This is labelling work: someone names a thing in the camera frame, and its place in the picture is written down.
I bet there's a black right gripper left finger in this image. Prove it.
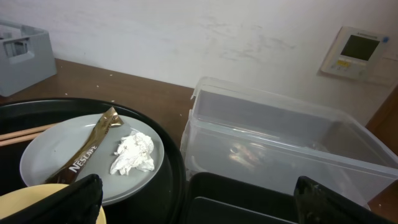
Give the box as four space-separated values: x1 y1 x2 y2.
2 174 103 224

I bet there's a grey plate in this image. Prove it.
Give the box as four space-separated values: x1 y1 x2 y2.
19 114 165 206

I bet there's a round black tray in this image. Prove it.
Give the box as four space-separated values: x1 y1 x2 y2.
1 98 185 223

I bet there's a black rectangular tray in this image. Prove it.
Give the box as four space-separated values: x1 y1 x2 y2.
179 172 299 223

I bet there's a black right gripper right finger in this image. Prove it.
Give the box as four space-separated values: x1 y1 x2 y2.
294 176 394 224

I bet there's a brown Nescafe stick packet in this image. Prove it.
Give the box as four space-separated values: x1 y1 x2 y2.
44 107 124 184

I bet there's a clear plastic bin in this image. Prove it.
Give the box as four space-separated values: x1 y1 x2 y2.
180 77 397 206

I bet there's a white wall control panel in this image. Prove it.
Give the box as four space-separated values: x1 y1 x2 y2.
320 26 390 81

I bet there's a white tissue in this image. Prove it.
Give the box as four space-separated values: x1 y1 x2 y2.
109 131 155 175

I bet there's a wooden chopstick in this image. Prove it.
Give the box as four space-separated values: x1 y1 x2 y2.
0 133 40 147
1 123 56 141

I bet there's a grey dishwasher rack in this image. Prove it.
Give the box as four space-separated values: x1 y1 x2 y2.
1 20 57 96

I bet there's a yellow bowl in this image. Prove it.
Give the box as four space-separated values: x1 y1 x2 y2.
0 183 107 224

